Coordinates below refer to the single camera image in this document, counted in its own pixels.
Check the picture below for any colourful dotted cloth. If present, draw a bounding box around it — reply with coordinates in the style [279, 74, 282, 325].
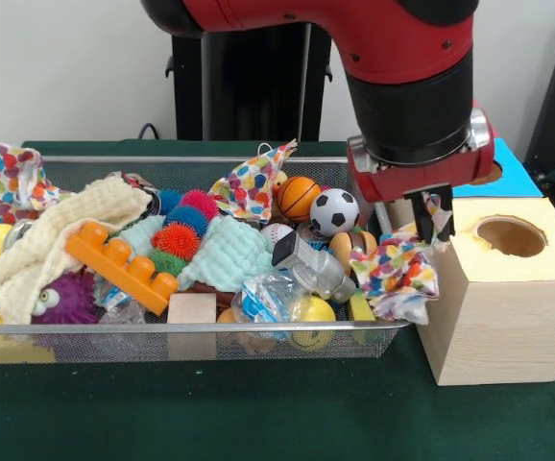
[208, 137, 298, 222]
[348, 193, 454, 324]
[0, 142, 75, 225]

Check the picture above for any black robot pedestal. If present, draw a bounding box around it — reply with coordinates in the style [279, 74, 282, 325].
[166, 21, 350, 143]

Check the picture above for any crumpled clear plastic bottle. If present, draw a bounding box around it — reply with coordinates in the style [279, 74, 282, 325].
[231, 269, 307, 332]

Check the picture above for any toy hamburger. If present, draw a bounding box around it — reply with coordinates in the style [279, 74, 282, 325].
[328, 230, 378, 270]

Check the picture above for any orange plastic building block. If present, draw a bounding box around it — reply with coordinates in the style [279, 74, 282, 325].
[64, 221, 180, 316]

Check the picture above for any wooden box with three holes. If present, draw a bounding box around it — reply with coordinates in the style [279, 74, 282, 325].
[382, 99, 555, 387]

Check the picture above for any cream waffle cloth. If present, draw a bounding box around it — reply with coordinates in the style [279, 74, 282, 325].
[0, 175, 154, 326]

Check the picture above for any silver wire mesh bin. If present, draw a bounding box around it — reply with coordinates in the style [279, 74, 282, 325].
[0, 154, 419, 365]

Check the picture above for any silver plastic toy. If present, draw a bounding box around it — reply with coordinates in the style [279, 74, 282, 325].
[271, 230, 358, 303]

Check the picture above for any small orange basketball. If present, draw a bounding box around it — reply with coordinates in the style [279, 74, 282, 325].
[276, 176, 322, 223]

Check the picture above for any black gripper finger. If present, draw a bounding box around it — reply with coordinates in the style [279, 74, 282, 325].
[403, 190, 435, 241]
[438, 184, 455, 239]

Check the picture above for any small black white soccer ball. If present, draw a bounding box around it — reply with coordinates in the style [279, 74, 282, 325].
[309, 187, 360, 236]

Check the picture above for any mint green waffle cloth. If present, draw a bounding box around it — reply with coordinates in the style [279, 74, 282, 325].
[113, 213, 281, 293]

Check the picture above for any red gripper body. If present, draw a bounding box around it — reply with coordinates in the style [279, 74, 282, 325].
[346, 109, 495, 206]

